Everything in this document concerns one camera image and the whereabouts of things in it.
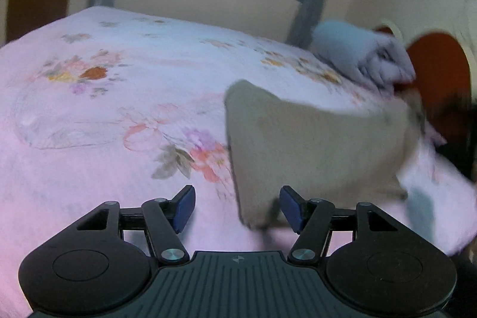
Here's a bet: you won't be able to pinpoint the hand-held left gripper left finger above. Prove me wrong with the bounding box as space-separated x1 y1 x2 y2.
76 185 196 265

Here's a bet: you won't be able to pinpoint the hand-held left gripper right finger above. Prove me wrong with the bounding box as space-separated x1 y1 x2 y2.
279 186 402 265

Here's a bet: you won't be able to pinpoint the pink floral bed sheet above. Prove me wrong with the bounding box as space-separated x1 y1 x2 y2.
0 5 477 308

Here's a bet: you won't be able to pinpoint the orange wooden headboard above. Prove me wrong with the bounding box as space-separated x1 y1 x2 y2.
373 20 475 145

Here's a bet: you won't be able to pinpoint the rolled grey blanket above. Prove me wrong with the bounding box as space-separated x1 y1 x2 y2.
311 20 417 96

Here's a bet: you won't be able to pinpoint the beige pants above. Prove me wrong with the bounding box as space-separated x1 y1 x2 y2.
224 79 427 231

